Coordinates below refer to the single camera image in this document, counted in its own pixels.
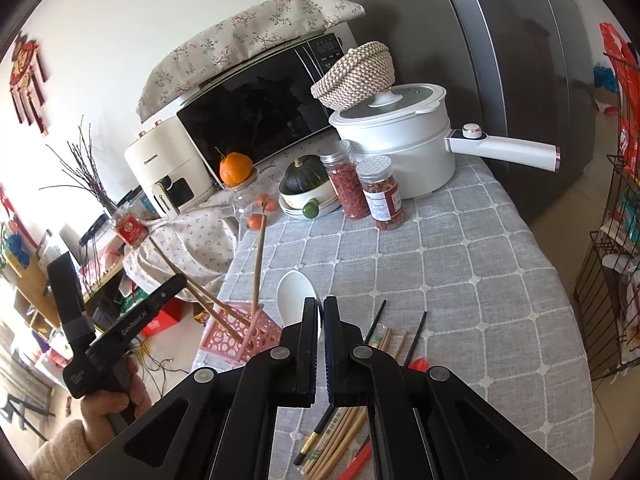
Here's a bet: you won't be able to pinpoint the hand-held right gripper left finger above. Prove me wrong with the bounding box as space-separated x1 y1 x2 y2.
65 296 321 480

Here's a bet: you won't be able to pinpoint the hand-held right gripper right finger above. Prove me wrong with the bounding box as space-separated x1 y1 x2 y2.
322 296 576 480

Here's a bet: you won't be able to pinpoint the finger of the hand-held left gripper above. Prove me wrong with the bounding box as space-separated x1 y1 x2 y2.
144 274 189 314

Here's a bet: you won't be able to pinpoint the dark brown wooden chopstick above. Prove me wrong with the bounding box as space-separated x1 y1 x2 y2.
146 238 237 341
185 281 251 325

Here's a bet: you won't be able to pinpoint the pile of chopsticks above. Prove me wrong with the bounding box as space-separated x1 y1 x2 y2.
292 300 388 466

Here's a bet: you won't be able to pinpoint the white plastic spoon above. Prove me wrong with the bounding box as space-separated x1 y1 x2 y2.
276 270 321 331

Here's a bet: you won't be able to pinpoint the bare bamboo chopstick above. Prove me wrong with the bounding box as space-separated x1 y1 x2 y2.
325 407 370 480
312 330 408 480

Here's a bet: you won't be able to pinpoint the pink perforated utensil holder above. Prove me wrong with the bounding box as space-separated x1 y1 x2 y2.
200 300 285 365

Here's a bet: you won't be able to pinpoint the black chopstick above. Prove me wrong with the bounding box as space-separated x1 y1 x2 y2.
402 311 428 367

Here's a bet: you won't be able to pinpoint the person's left forearm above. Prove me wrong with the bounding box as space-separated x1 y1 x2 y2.
27 417 108 480

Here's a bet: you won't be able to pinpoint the person's left hand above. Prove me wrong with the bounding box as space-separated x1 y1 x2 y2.
80 359 154 437

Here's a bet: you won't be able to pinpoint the red cardboard box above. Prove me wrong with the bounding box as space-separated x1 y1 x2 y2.
142 305 188 341

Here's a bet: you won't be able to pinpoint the cherry print cloth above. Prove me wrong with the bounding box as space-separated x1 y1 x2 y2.
122 192 261 303

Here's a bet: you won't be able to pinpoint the red label clear jar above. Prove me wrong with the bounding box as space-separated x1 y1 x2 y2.
112 207 148 251

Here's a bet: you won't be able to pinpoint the dried branch bundle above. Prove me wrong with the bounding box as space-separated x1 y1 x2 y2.
40 120 123 216

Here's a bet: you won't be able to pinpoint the clear glass jar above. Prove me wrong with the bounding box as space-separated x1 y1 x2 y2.
231 175 266 216

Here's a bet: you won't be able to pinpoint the cream air fryer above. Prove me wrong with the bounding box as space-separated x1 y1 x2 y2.
124 115 223 218

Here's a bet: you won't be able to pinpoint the large orange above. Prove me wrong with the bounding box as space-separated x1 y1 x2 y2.
219 152 254 186

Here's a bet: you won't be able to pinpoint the white plate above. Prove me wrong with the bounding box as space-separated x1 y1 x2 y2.
280 195 346 220

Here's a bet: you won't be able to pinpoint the grey checked tablecloth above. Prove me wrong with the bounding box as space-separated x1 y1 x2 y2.
192 152 596 480

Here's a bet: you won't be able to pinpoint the white flowered bowl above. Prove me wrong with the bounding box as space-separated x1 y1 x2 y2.
278 180 337 210

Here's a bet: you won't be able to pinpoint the dried red fruit jar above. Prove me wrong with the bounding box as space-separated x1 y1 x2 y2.
356 156 405 232

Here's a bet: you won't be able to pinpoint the goji berry jar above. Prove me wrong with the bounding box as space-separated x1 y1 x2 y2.
320 140 372 221

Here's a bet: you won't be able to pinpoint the dark green squash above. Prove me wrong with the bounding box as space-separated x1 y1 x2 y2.
285 156 328 195

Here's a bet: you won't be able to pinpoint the black microwave oven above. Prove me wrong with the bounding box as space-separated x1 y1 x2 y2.
176 32 351 166

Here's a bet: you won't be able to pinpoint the white electric pot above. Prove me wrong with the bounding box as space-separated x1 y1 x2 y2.
328 105 562 200

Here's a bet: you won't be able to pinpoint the floral microwave cover cloth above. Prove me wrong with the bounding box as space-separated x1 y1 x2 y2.
136 0 366 123

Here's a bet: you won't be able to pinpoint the white rimmed glass pot lid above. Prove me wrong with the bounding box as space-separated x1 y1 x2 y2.
332 84 446 123

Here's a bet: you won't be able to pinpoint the grey refrigerator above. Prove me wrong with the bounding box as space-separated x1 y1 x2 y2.
310 0 626 226

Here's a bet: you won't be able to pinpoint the red printed bag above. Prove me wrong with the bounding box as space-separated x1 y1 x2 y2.
597 22 640 161

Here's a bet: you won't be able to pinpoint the black floor cables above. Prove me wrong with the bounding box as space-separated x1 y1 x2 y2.
132 340 176 376

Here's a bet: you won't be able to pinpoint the red knot wall ornament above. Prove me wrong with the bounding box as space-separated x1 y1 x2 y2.
7 35 51 136

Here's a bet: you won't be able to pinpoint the woven rope basket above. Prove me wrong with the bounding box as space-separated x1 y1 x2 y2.
311 41 396 111

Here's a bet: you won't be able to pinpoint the black wire rack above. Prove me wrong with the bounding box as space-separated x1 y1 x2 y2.
572 50 640 386

